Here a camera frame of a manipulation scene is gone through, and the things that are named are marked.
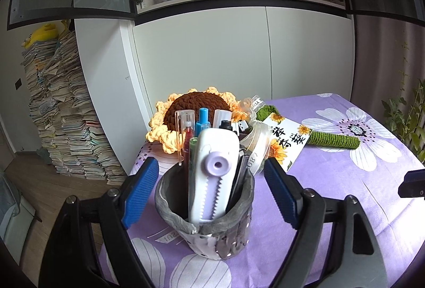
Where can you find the translucent white ribbon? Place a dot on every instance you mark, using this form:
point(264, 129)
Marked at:
point(257, 142)

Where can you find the crochet sunflower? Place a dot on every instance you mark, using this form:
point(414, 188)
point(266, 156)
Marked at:
point(199, 100)

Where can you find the black wall switch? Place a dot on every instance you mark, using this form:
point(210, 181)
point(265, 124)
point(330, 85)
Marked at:
point(18, 84)

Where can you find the white bookshelf cabinet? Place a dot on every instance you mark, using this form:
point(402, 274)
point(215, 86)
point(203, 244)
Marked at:
point(232, 49)

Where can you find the yellow plush toy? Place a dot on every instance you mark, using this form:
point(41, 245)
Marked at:
point(43, 34)

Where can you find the green pen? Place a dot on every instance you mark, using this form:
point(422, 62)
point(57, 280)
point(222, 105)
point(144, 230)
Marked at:
point(193, 148)

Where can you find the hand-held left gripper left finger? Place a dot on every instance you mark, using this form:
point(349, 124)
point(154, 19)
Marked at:
point(139, 195)

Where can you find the black pen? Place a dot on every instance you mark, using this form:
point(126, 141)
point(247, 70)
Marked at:
point(228, 127)

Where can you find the light grey sofa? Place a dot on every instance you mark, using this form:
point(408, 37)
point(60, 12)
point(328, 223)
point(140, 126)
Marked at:
point(13, 208)

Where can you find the purple floral tablecloth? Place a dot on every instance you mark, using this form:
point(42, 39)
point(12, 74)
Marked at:
point(332, 191)

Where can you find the grey polka dot pen holder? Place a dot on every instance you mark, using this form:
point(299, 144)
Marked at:
point(232, 235)

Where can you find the stack of papers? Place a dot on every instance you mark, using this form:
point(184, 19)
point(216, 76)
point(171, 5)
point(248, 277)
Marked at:
point(66, 115)

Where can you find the white purple correction tape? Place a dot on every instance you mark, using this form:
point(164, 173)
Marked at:
point(209, 148)

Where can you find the white capped pen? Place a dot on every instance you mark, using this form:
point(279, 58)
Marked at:
point(220, 116)

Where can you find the green leafy plant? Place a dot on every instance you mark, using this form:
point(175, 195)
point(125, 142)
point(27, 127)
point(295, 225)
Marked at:
point(408, 115)

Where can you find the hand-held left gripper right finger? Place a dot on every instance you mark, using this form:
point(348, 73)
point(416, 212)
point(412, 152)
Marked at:
point(282, 195)

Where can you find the sunflower print card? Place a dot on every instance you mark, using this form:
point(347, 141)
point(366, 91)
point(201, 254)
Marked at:
point(289, 138)

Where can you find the red pen with clear cap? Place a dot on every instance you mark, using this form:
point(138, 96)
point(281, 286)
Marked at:
point(186, 122)

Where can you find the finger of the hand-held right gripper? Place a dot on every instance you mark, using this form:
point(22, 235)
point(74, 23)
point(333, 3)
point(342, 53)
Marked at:
point(415, 177)

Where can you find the blue pen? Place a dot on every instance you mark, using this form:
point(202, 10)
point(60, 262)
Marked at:
point(203, 123)

